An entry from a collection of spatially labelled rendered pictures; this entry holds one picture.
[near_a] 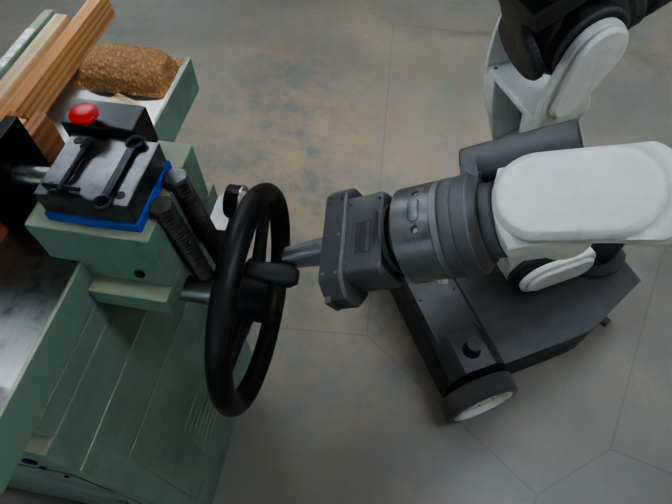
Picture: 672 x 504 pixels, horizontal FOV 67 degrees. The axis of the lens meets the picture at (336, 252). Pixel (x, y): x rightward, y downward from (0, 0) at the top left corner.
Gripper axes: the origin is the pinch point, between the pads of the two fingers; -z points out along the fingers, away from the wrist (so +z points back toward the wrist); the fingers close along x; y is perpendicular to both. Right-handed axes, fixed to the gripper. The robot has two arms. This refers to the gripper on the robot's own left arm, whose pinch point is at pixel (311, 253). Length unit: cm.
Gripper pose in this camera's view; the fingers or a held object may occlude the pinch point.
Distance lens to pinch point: 52.0
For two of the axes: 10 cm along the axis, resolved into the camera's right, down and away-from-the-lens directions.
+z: 8.5, -1.5, -5.0
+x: 0.8, -9.0, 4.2
